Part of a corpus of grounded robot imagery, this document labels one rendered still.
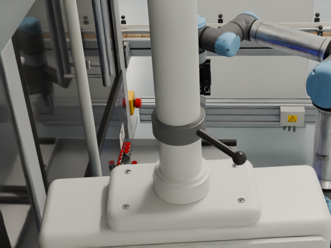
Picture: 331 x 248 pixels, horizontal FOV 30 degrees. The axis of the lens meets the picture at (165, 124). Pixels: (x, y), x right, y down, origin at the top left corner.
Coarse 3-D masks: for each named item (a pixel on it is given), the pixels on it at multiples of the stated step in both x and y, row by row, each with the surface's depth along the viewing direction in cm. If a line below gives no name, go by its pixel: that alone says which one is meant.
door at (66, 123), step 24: (48, 0) 133; (24, 24) 118; (48, 24) 133; (24, 48) 118; (48, 48) 133; (24, 72) 118; (48, 72) 133; (72, 72) 153; (24, 96) 118; (48, 96) 133; (72, 96) 153; (48, 120) 133; (72, 120) 153; (48, 144) 134; (72, 144) 154; (48, 168) 134; (72, 168) 154
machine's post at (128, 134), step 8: (120, 24) 212; (120, 32) 212; (120, 40) 212; (120, 48) 212; (120, 56) 213; (120, 64) 215; (128, 96) 229; (128, 104) 229; (128, 112) 229; (128, 120) 229; (128, 128) 231; (128, 136) 233
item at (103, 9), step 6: (102, 0) 157; (102, 6) 157; (102, 12) 158; (102, 18) 159; (108, 30) 162; (108, 36) 163; (108, 42) 164; (108, 48) 164; (108, 54) 165; (108, 60) 166; (90, 66) 169; (96, 66) 168; (108, 66) 167
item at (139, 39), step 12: (132, 24) 300; (144, 24) 299; (216, 24) 295; (288, 24) 292; (300, 24) 291; (312, 24) 291; (324, 24) 290; (132, 36) 298; (144, 36) 297; (324, 36) 287; (132, 48) 297; (144, 48) 297; (240, 48) 292; (252, 48) 291; (264, 48) 291
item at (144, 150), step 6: (126, 138) 232; (132, 138) 232; (138, 138) 232; (144, 138) 232; (150, 138) 232; (132, 144) 234; (138, 144) 233; (144, 144) 233; (150, 144) 233; (156, 144) 233; (132, 150) 232; (138, 150) 231; (144, 150) 231; (150, 150) 231; (156, 150) 231; (132, 156) 228; (138, 156) 228; (144, 156) 228; (150, 156) 228; (156, 156) 228; (126, 162) 226; (138, 162) 225; (144, 162) 225; (150, 162) 225
